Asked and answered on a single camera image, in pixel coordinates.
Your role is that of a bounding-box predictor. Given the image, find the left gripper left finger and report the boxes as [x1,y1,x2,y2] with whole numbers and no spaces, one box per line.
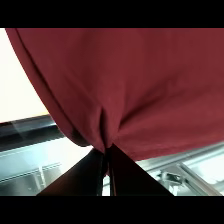
[37,148,108,197]

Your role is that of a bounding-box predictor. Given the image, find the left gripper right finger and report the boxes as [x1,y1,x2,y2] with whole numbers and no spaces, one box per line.
[107,143,174,197]

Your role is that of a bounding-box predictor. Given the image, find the dark red T-shirt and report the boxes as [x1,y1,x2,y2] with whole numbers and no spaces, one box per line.
[5,27,224,162]

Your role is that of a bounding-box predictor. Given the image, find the silver frame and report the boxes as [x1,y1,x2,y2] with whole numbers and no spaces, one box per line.
[0,142,224,197]

